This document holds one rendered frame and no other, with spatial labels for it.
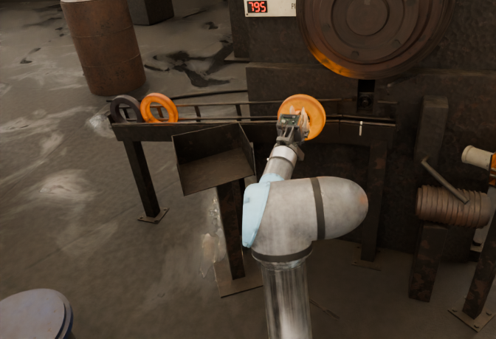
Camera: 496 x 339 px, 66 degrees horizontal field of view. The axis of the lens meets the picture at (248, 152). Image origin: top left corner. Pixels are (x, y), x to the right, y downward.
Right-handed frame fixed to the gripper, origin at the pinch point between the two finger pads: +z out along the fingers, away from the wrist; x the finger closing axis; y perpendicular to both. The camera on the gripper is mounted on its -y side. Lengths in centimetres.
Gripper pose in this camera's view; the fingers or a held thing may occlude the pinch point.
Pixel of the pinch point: (300, 112)
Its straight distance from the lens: 124.7
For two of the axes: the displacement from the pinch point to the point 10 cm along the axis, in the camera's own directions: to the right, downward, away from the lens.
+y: -2.0, -6.8, -7.1
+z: 3.1, -7.3, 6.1
